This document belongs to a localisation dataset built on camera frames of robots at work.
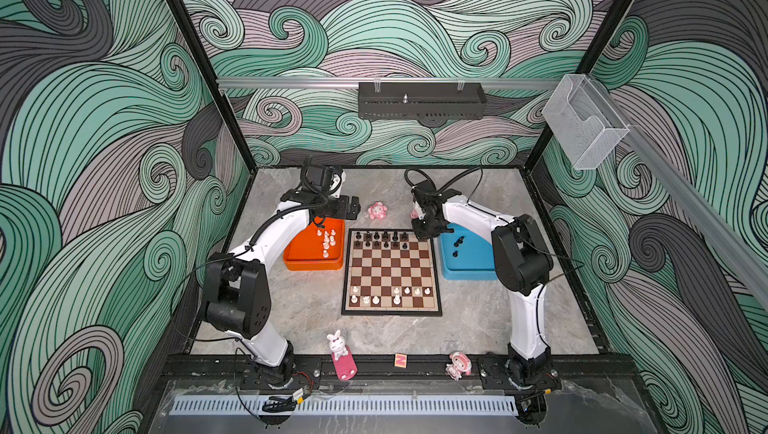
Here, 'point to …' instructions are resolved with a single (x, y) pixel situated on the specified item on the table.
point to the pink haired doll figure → (460, 364)
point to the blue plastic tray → (465, 256)
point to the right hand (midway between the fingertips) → (422, 233)
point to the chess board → (390, 272)
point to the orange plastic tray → (315, 248)
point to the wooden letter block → (400, 360)
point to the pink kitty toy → (377, 211)
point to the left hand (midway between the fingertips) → (347, 203)
